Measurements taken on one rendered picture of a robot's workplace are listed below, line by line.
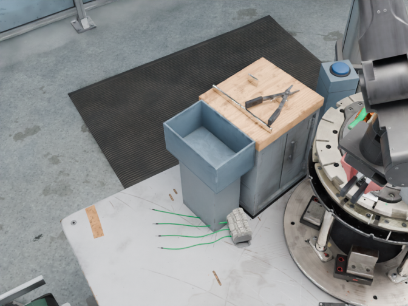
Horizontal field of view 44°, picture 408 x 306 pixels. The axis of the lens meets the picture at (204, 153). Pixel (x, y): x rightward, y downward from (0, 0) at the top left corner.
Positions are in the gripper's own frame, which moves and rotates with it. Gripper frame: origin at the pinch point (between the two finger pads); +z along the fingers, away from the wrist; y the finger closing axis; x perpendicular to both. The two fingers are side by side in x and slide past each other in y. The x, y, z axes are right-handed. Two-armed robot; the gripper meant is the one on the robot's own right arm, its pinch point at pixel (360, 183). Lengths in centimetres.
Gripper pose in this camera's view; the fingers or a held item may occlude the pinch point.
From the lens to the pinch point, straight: 86.1
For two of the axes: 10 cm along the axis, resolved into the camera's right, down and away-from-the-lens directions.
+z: -0.5, 5.8, 8.1
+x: 6.8, -5.7, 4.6
